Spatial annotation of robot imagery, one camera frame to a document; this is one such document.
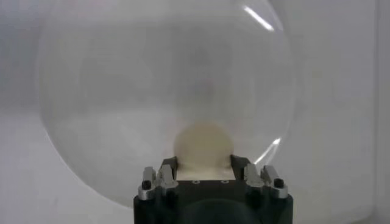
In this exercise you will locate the round white plate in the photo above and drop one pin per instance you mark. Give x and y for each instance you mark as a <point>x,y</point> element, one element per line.
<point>122,91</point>

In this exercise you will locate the white steamed baozi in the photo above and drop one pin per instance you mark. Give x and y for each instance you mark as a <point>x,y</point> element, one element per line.
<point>202,149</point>

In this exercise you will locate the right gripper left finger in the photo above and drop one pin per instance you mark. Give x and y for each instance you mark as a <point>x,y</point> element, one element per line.
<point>166,179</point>

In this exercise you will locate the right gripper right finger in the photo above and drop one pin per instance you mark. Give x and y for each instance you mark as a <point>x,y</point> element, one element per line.
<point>253,179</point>

